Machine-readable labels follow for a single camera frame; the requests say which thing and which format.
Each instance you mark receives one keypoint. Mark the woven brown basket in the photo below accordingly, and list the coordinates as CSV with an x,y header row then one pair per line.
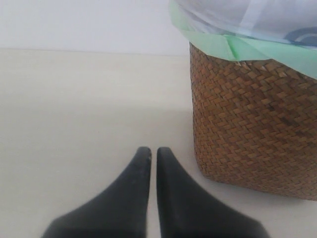
x,y
255,125

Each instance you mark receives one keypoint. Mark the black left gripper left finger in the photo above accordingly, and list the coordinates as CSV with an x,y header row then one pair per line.
x,y
120,211

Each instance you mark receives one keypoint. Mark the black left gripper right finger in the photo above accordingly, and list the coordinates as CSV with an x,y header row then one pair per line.
x,y
186,210

